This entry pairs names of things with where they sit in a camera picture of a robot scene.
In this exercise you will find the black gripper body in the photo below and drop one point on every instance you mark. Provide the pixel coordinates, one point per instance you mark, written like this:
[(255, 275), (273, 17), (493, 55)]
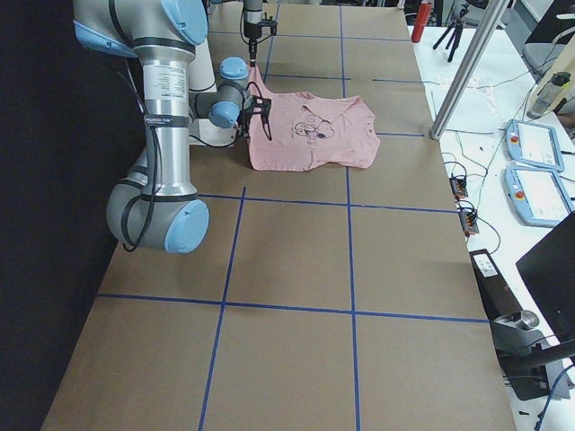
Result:
[(252, 28), (245, 120)]

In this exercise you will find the pink printed t-shirt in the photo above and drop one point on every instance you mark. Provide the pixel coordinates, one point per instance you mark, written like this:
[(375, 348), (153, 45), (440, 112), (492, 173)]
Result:
[(308, 131)]

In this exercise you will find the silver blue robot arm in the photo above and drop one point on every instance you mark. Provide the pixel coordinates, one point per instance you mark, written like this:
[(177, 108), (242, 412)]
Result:
[(252, 11), (156, 205)]

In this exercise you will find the red cylindrical bottle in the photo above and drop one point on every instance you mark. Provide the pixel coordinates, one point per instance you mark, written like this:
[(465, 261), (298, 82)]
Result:
[(422, 19)]

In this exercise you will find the upper orange circuit board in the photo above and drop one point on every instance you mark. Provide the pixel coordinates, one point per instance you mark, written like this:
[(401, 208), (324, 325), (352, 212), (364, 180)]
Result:
[(458, 185)]

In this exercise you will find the orange circuit board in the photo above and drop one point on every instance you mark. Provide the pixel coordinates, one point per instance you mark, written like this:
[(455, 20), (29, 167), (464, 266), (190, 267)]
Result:
[(468, 220), (458, 185)]

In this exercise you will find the lower orange circuit board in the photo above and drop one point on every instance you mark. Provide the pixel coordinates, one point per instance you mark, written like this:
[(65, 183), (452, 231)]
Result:
[(468, 220)]

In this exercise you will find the upper blue teach pendant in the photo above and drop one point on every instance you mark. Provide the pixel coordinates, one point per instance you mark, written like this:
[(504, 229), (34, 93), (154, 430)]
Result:
[(533, 144)]

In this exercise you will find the blue teach pendant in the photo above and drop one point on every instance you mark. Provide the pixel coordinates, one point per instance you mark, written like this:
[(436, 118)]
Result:
[(533, 144), (537, 195)]

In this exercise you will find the lower blue teach pendant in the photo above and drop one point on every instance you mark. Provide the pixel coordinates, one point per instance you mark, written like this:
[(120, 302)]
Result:
[(537, 195)]

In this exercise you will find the clear water bottle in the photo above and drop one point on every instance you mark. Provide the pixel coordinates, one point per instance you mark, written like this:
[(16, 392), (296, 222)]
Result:
[(548, 94)]

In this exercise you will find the black power adapter box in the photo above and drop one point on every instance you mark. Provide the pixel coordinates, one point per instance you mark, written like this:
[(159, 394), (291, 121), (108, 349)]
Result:
[(497, 297)]

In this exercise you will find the black computer monitor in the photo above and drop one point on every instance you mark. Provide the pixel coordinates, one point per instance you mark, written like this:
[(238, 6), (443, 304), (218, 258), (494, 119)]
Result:
[(547, 271)]

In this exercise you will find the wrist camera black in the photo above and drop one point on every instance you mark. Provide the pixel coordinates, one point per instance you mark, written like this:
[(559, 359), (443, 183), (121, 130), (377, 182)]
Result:
[(260, 106), (270, 24)]

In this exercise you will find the black camera tripod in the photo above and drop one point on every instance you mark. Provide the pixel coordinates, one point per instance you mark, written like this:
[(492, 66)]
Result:
[(451, 33)]

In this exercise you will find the aluminium frame post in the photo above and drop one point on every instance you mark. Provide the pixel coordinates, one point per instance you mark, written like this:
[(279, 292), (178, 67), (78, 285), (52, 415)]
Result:
[(492, 18)]

